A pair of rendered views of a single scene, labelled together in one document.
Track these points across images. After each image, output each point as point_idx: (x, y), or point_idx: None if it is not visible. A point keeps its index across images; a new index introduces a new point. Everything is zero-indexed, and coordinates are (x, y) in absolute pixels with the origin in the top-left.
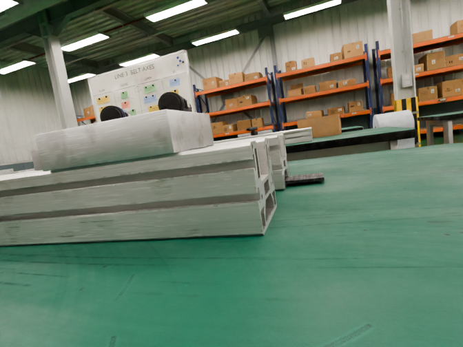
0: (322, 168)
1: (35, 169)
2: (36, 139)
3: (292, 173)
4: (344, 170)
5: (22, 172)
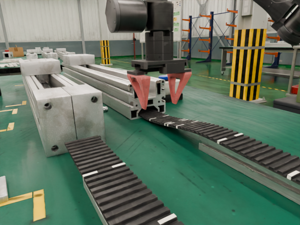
0: (1, 83)
1: (60, 72)
2: (94, 56)
3: (9, 84)
4: (14, 81)
5: (38, 81)
